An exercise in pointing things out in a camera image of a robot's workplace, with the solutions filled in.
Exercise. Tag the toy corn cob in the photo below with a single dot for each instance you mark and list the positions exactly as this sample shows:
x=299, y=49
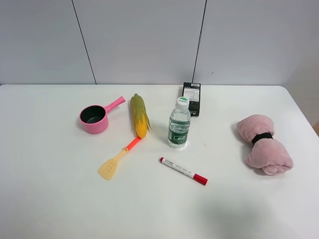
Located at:
x=140, y=117

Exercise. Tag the red white marker pen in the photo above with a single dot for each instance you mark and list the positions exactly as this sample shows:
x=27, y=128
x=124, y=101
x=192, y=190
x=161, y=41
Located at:
x=199, y=179

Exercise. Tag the pink toy saucepan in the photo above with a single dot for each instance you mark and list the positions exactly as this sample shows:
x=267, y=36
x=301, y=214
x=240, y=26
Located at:
x=95, y=118

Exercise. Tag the black elastic band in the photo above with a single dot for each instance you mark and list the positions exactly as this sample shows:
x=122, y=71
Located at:
x=266, y=135

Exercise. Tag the yellow orange toy spatula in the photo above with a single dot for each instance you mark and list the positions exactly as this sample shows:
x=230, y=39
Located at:
x=108, y=169

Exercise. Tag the clear water bottle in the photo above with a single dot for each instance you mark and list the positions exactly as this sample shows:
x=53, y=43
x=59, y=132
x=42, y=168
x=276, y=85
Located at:
x=179, y=124

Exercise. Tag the rolled pink towel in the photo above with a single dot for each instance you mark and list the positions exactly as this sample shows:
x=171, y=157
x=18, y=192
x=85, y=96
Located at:
x=267, y=154

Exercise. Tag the black carton box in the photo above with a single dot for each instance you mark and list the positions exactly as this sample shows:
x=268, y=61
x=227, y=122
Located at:
x=192, y=92

